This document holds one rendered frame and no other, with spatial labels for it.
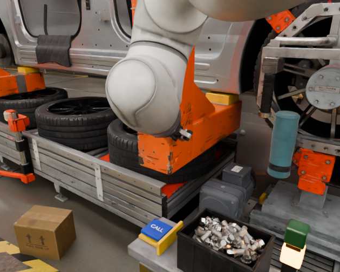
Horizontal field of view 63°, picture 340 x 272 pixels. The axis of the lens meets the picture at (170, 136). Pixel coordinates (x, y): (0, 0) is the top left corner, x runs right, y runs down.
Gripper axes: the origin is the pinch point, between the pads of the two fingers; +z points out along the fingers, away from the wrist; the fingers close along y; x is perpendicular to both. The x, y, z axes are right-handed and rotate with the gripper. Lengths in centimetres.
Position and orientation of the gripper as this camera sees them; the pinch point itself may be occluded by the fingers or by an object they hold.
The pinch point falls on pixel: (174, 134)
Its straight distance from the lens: 77.0
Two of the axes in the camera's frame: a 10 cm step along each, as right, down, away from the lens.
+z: 1.6, 1.6, 9.7
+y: 8.7, 4.5, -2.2
